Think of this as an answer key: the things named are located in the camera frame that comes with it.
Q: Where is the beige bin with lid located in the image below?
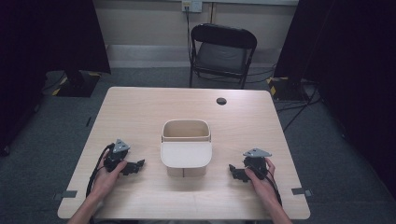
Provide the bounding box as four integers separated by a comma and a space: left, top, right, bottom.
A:
160, 119, 214, 178

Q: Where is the black curtain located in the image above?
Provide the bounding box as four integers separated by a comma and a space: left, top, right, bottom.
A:
273, 0, 396, 202
0, 0, 112, 157

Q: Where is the black floor cable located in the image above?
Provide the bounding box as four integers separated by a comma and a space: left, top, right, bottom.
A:
194, 63, 277, 85
276, 86, 322, 133

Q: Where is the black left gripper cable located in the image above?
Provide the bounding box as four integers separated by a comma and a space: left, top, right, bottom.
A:
85, 142, 116, 199

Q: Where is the black stand base striped tape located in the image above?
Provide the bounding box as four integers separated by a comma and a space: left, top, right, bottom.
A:
51, 70, 103, 98
266, 77, 308, 102

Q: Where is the person's right hand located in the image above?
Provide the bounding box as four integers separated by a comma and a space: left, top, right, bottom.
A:
244, 157, 276, 202

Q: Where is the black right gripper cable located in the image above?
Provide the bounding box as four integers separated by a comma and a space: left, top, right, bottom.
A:
253, 164, 283, 207

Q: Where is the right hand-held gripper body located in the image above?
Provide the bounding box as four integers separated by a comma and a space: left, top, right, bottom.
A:
242, 147, 273, 181

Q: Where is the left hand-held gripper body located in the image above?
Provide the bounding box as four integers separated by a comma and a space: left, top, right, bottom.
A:
103, 138, 132, 174

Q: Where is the black wall socket cable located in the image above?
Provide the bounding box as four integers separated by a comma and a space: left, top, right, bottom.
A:
185, 5, 192, 64

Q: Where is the grey tape strip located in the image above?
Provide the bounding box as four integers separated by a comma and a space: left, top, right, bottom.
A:
52, 189, 78, 201
290, 187, 314, 198

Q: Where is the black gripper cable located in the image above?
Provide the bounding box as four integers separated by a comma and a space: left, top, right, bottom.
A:
253, 164, 283, 207
85, 142, 116, 199

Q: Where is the white wall socket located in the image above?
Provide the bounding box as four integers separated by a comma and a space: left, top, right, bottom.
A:
181, 0, 204, 14

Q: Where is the person's left hand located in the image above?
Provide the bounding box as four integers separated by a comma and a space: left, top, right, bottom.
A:
90, 151, 128, 200

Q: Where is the black folding chair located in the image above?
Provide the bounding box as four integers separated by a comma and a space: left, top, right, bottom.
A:
189, 22, 259, 91

